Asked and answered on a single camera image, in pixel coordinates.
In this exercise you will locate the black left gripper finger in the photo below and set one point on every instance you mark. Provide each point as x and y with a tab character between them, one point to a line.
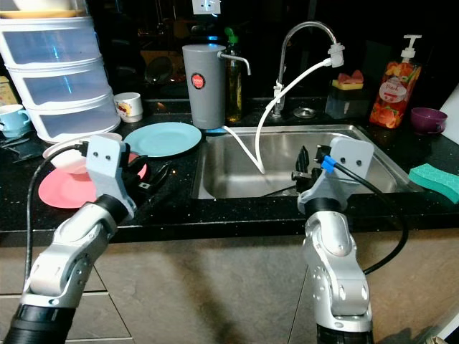
158	175

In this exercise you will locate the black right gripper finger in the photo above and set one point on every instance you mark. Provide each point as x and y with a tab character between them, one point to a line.
301	166

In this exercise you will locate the light blue plate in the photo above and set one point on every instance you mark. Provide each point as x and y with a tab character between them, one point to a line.
165	140

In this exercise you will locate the pink plate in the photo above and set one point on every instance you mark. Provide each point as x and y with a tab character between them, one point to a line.
64	190

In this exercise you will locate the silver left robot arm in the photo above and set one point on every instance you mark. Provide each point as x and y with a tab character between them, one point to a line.
64	265

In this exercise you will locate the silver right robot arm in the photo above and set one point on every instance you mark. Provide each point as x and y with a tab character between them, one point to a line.
337	272

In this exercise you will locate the stainless steel sink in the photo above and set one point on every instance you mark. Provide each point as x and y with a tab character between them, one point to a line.
280	147

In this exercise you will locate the round metal sink plug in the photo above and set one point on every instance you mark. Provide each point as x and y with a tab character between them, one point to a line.
305	113

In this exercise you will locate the white printed mug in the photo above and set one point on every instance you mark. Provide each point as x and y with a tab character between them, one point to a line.
128	107

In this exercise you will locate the dark sponge holder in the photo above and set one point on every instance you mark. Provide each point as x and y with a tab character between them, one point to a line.
344	104

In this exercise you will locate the white plate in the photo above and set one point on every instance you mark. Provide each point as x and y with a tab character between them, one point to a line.
57	145

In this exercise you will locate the grey water filter canister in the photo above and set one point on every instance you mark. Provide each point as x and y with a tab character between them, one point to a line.
201	93

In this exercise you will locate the chrome gooseneck faucet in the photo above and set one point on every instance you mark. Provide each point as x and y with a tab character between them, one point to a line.
280	72

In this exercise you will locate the yellow and red sponge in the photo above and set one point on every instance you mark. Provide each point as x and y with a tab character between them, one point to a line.
348	80

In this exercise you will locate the green-capped oil bottle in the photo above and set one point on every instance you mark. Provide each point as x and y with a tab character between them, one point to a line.
233	93

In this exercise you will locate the peach soap pump bottle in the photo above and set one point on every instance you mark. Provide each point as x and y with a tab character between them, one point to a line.
394	93

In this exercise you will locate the green sponge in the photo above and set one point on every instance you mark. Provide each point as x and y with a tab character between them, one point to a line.
434	180

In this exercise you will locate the purple cup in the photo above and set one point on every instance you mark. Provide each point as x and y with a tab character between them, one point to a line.
427	119

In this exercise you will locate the thin black utensil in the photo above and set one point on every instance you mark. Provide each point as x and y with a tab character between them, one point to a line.
18	143

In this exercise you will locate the white tiered plastic container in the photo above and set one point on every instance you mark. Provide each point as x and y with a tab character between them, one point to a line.
57	79

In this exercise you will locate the light blue mug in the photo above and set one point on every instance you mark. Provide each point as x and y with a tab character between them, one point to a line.
13	120

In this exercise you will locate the yellow packet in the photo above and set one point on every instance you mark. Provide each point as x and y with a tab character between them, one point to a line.
7	92

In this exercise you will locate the orange tray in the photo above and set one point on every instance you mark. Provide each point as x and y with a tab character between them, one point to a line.
43	14

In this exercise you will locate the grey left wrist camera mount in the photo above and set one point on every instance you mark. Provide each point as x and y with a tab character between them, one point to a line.
107	165

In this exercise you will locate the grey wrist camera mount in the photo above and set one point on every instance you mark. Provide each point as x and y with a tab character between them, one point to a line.
351	154
107	165

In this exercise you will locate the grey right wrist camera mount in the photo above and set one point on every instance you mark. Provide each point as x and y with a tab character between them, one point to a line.
351	154

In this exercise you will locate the white wall socket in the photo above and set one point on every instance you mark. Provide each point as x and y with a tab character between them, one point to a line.
206	6

